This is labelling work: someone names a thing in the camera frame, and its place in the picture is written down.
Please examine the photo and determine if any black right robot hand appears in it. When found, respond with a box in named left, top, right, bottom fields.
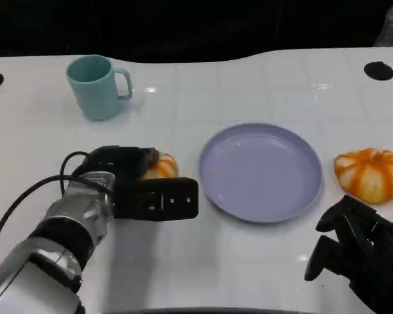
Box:
left=303, top=195, right=393, bottom=314

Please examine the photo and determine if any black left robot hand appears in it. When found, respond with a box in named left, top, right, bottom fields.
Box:
left=73, top=146, right=161, bottom=184

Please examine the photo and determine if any orange white toy bread roll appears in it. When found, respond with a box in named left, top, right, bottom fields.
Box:
left=333, top=147, right=393, bottom=204
left=140, top=150, right=179, bottom=180

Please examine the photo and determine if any pale green mug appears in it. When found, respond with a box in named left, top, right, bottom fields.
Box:
left=65, top=54, right=134, bottom=122

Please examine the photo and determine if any lilac plate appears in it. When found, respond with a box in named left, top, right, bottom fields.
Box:
left=198, top=123, right=325, bottom=224

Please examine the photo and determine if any black backdrop cloth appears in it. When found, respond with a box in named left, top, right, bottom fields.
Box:
left=0, top=0, right=393, bottom=65

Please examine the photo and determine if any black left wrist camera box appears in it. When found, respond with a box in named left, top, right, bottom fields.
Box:
left=113, top=177, right=200, bottom=222

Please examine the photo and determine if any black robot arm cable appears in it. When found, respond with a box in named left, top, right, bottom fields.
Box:
left=0, top=150, right=115, bottom=274

